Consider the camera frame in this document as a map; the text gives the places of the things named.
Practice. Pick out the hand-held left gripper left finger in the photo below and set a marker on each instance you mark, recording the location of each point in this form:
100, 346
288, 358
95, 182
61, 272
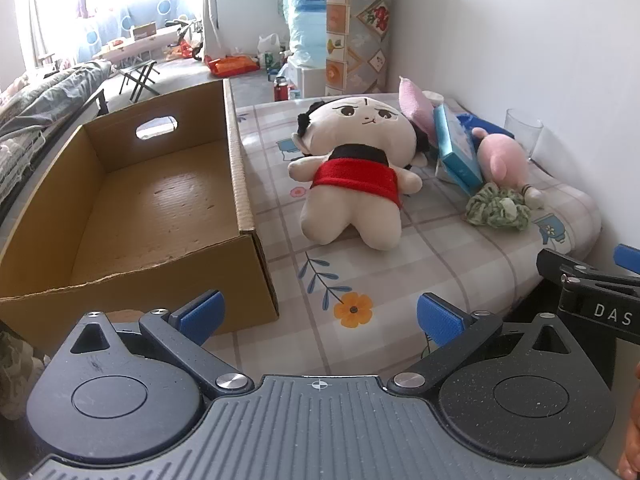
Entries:
202, 317

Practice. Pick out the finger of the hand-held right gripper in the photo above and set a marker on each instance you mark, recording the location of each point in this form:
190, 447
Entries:
555, 260
629, 258

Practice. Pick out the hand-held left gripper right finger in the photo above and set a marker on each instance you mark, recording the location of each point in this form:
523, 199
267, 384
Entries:
440, 322

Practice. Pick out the light blue checked towel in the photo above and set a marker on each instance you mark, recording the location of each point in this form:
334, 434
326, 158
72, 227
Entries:
452, 150

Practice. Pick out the plush doll with red apron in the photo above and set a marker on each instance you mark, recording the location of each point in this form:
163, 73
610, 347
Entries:
350, 200

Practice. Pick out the person's right hand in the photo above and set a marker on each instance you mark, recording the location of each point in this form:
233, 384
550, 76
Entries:
634, 435

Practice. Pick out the green knitted scrunchie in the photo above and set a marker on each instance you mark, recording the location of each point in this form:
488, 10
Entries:
497, 207

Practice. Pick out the pink plush toy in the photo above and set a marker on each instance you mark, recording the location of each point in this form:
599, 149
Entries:
500, 160

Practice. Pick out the clear glass cup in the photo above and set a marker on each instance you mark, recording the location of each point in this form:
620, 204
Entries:
525, 132

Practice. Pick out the blue plastic packet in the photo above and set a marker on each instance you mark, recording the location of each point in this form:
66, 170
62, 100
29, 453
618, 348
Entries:
475, 121

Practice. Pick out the camouflage cloth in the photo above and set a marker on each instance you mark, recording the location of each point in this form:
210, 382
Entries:
15, 375

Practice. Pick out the pink cushion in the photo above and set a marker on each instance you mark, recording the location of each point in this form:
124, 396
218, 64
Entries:
415, 102

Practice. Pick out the red bottle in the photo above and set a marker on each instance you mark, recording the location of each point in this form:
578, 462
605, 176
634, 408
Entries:
280, 90

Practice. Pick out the black folding stool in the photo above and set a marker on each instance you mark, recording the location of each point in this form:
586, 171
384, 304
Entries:
140, 77

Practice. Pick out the red plastic tray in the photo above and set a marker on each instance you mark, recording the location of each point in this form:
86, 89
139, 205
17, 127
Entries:
232, 65

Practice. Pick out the white cabinet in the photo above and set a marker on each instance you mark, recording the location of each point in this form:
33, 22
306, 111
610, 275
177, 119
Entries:
310, 80

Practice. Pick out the grey quilted cover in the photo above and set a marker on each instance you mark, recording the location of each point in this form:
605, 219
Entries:
45, 100

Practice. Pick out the white plastic bag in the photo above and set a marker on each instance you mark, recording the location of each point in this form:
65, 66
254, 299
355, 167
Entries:
268, 47

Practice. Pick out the child tricycle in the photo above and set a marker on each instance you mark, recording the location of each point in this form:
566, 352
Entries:
186, 40

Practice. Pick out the white long table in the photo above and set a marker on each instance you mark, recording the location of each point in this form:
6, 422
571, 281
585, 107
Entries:
135, 46

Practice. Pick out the small cardboard box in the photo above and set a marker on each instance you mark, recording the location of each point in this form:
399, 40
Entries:
144, 31

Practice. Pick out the floral patterned folded mattress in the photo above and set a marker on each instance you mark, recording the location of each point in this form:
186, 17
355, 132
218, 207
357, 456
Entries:
360, 35

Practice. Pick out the blue circle-print curtain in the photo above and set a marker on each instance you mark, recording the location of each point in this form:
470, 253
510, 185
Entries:
145, 10

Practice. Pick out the blue plastic-wrapped bundle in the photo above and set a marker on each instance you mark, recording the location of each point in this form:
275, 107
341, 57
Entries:
305, 15

